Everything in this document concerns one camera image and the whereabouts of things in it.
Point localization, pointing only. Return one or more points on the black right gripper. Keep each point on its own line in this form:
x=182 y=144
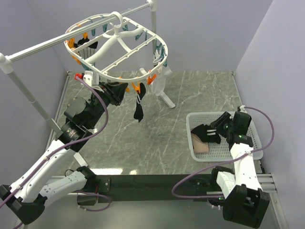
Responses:
x=218 y=123

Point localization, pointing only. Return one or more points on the teal clothespin left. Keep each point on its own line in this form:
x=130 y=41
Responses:
x=137 y=37

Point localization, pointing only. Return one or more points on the orange clothespin holding sock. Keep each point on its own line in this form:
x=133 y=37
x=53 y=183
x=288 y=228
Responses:
x=137 y=87

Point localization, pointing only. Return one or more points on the black and white striped sock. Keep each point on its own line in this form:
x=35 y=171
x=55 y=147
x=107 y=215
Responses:
x=89 y=50

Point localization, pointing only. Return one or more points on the white plastic laundry basket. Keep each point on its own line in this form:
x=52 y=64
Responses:
x=244 y=132

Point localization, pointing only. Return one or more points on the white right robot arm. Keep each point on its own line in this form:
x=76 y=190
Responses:
x=245 y=202

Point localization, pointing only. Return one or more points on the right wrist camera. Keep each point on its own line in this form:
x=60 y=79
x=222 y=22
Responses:
x=242 y=109

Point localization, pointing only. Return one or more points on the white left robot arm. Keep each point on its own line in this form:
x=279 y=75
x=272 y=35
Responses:
x=30 y=195

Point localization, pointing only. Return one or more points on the teal clothespin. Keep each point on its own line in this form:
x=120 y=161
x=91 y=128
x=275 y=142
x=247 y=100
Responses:
x=93 y=32
x=137 y=37

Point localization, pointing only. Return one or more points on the beige cloth in basket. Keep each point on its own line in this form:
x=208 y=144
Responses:
x=198 y=145

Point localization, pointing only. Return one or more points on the teal clothespin being pinched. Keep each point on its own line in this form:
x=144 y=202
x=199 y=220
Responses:
x=159 y=52

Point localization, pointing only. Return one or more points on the orange pinched clothespin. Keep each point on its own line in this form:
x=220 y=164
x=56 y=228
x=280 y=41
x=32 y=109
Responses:
x=151 y=78

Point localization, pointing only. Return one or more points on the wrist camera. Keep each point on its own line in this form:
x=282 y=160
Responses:
x=91 y=78
x=242 y=109

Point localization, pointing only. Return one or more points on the white round clip hanger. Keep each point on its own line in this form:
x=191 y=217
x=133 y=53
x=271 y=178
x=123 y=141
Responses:
x=129 y=68

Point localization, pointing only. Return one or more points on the white metal drying rack stand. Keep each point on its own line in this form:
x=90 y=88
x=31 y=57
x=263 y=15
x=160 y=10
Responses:
x=124 y=33

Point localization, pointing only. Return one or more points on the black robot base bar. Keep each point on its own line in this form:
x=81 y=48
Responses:
x=150 y=187

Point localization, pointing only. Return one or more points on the teal clothespin front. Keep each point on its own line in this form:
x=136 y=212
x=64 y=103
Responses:
x=93 y=32

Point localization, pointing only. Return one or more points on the white sock black cuff stripes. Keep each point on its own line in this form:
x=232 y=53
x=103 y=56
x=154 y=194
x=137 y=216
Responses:
x=158 y=85

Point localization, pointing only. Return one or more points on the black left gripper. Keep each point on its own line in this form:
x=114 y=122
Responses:
x=114 y=91

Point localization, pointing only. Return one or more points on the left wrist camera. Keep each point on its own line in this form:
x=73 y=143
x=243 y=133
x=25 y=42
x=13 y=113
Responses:
x=91 y=78

